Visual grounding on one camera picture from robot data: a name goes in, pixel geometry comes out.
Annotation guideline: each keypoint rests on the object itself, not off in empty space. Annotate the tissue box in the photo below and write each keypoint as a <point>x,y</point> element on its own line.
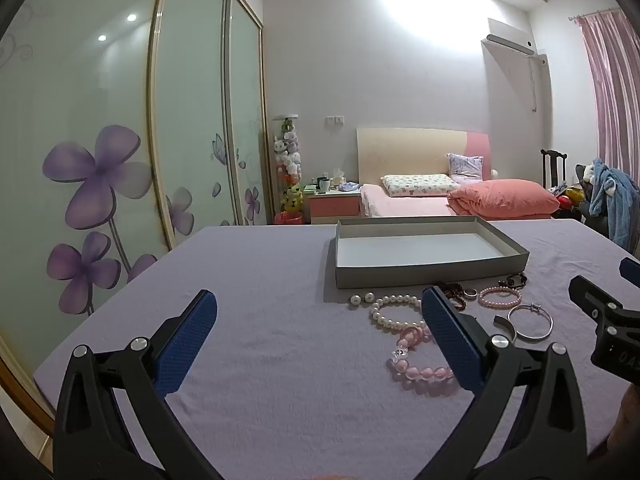
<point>338,178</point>

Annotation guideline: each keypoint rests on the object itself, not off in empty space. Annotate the pink duvet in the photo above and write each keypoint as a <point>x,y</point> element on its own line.
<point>500,197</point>

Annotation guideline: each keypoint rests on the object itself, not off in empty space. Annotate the purple pillow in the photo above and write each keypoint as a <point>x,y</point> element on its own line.
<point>466,166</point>

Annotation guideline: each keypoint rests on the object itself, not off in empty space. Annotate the grey cardboard box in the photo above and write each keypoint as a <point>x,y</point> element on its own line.
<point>415,252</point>

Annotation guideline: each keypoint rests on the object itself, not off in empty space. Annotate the red yellow bag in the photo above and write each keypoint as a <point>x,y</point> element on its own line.
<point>567,199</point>

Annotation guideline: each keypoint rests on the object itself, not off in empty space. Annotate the blue clothing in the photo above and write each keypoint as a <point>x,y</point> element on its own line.
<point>612,195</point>

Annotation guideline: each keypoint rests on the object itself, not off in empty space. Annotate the bed with pink sheet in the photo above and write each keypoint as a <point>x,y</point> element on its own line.
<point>400,206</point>

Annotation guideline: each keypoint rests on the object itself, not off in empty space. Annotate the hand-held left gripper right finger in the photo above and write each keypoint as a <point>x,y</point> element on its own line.
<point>450,340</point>

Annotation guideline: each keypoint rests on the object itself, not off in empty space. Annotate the blue cloth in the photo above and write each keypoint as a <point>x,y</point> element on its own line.
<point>350,187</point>

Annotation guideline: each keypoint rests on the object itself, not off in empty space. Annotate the pink curtain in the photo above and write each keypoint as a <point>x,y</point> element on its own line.
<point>615,85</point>

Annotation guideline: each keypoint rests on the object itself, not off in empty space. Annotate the white air conditioner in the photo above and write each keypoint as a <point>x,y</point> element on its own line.
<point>510,35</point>

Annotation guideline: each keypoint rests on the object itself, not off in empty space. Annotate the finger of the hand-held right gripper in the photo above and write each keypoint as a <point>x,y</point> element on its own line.
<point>631,267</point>
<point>612,320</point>

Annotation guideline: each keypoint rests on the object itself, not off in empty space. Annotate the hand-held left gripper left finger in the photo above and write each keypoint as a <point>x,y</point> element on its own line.
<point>185,345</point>

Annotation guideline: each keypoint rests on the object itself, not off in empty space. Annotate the white wall socket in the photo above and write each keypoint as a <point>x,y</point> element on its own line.
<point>334,120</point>

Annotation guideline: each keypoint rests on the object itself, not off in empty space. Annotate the yellow plush toy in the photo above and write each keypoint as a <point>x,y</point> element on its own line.
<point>293,199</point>

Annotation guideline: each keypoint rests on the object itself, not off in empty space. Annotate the flower print wardrobe door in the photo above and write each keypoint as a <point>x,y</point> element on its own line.
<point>195,110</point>
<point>75,110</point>
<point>247,110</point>

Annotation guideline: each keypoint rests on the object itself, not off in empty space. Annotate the thin silver bangle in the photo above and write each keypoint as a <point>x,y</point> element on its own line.
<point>535,306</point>

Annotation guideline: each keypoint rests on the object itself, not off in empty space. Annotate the pink white nightstand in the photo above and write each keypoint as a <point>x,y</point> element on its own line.
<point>332,207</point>

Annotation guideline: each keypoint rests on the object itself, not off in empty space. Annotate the beige pink headboard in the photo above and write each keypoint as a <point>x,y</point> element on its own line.
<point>400,152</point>

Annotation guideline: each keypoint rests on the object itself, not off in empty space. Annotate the dark wooden chair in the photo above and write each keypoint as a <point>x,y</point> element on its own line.
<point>552,165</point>

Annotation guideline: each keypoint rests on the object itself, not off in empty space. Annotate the clear tube of plush toys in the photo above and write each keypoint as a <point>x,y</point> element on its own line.
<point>288,155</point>

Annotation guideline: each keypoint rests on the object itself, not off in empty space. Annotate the red bin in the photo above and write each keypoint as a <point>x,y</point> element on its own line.
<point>287,217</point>

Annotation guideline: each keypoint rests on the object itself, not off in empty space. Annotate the white mug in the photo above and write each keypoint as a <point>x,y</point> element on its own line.
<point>324,186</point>

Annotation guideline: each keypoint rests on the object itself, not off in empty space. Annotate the white patterned pillow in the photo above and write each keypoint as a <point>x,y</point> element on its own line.
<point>415,185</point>

